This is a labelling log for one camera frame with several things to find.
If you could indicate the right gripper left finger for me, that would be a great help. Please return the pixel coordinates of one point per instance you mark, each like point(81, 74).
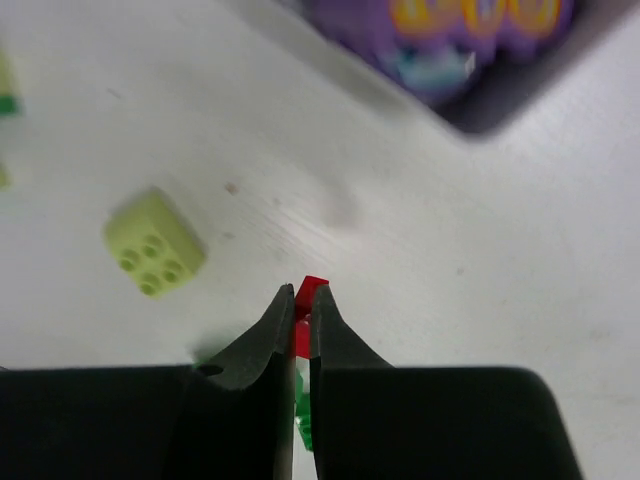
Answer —
point(230, 417)

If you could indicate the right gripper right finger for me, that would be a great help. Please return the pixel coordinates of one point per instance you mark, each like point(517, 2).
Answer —
point(372, 420)

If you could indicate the dark green lego brick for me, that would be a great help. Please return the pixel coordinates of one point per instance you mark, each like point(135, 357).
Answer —
point(302, 416)

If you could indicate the small red lego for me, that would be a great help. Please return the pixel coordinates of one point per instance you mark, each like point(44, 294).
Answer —
point(303, 307)

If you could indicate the purple curved lego brick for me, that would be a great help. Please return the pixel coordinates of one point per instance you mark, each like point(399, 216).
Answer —
point(435, 49)

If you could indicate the lime square lego brick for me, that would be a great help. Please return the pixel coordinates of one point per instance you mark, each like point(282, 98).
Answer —
point(153, 244)

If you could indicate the right white divided container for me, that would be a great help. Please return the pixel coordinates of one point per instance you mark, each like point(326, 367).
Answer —
point(510, 83)

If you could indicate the green and lime lego cluster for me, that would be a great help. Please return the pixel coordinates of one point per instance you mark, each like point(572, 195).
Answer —
point(9, 98)

